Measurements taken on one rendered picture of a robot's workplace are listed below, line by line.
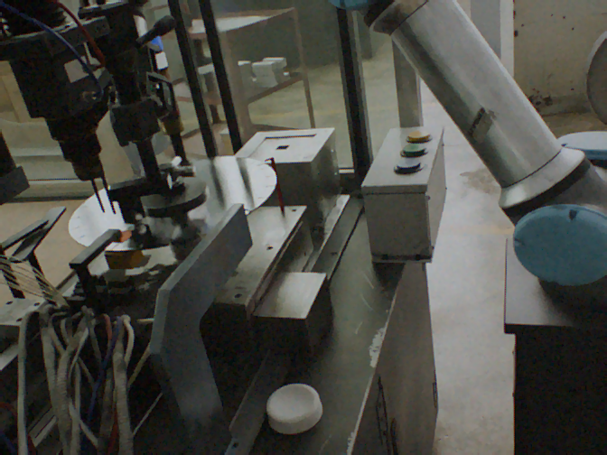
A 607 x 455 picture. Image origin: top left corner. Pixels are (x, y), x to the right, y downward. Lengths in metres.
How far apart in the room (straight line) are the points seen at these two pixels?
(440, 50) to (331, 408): 0.46
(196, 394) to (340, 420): 0.20
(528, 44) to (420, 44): 3.14
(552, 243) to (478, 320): 1.41
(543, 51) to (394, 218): 2.96
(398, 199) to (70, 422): 0.59
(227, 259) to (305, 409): 0.21
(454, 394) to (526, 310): 0.97
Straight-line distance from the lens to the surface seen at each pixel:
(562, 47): 3.93
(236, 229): 0.76
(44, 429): 0.88
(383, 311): 0.95
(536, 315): 0.94
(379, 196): 1.01
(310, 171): 1.15
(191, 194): 0.94
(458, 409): 1.85
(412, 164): 1.04
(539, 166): 0.76
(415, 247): 1.05
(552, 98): 3.99
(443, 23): 0.75
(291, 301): 0.88
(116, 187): 0.89
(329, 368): 0.86
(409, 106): 1.27
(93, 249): 0.81
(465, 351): 2.03
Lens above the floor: 1.31
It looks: 27 degrees down
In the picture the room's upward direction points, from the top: 11 degrees counter-clockwise
